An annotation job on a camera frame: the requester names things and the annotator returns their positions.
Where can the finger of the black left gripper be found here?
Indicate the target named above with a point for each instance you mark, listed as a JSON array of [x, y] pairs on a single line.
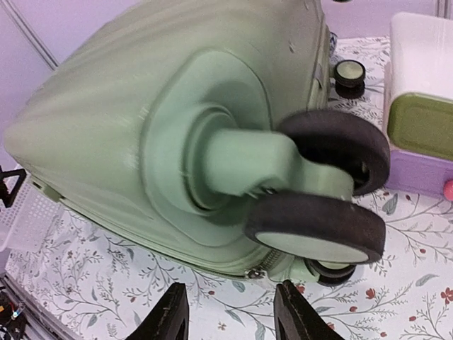
[[9, 193]]

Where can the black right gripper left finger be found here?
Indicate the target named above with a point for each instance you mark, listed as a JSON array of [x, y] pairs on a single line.
[[169, 318]]

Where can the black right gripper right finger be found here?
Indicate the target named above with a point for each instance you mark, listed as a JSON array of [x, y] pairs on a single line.
[[296, 319]]

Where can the green hard-shell suitcase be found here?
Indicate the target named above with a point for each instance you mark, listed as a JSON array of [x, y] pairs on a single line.
[[200, 130]]

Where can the white perforated plastic basket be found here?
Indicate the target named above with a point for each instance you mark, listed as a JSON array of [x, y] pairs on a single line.
[[24, 226]]

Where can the floral patterned table cloth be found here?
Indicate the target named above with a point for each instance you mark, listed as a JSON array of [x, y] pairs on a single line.
[[100, 286]]

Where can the white green purple drawer box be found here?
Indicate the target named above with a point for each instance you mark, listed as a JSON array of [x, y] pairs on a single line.
[[418, 105]]

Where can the aluminium front rail frame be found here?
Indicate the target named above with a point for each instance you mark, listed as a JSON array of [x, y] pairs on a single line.
[[18, 321]]

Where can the left aluminium wall post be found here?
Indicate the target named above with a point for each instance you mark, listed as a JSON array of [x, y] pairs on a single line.
[[29, 34]]

